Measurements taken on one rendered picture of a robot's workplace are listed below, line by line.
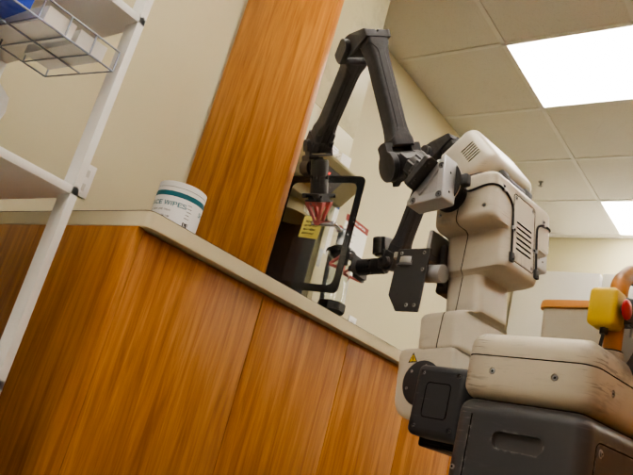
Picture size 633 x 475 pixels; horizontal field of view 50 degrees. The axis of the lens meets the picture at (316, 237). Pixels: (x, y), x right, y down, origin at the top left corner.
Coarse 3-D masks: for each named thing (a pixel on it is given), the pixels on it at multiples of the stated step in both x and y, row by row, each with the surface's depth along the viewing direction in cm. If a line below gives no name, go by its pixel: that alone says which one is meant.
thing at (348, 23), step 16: (352, 0) 269; (368, 0) 277; (384, 0) 287; (352, 16) 269; (368, 16) 278; (384, 16) 287; (336, 32) 261; (336, 48) 261; (336, 64) 261; (368, 80) 278; (320, 96) 253; (352, 96) 270; (352, 112) 270; (352, 128) 270
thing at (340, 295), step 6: (348, 252) 243; (354, 252) 245; (348, 264) 243; (348, 270) 242; (342, 276) 240; (348, 276) 242; (342, 282) 239; (348, 282) 242; (342, 288) 239; (324, 294) 238; (330, 294) 237; (336, 294) 237; (342, 294) 238; (336, 300) 237; (342, 300) 238
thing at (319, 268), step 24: (288, 192) 234; (336, 192) 224; (360, 192) 219; (288, 216) 230; (336, 216) 220; (288, 240) 226; (312, 240) 221; (336, 240) 216; (288, 264) 222; (312, 264) 218; (336, 264) 213; (312, 288) 214; (336, 288) 209
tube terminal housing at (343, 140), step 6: (318, 108) 253; (312, 114) 250; (318, 114) 253; (312, 120) 250; (312, 126) 250; (306, 132) 247; (336, 132) 262; (342, 132) 265; (336, 138) 262; (342, 138) 265; (348, 138) 268; (336, 144) 262; (342, 144) 265; (348, 144) 268; (342, 150) 265; (348, 150) 268; (306, 294) 253; (312, 294) 252
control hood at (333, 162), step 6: (300, 150) 238; (300, 156) 237; (324, 156) 239; (330, 156) 240; (330, 162) 242; (336, 162) 243; (336, 168) 245; (342, 168) 246; (348, 168) 249; (294, 174) 241; (300, 174) 240; (342, 174) 249; (348, 174) 250; (354, 174) 252
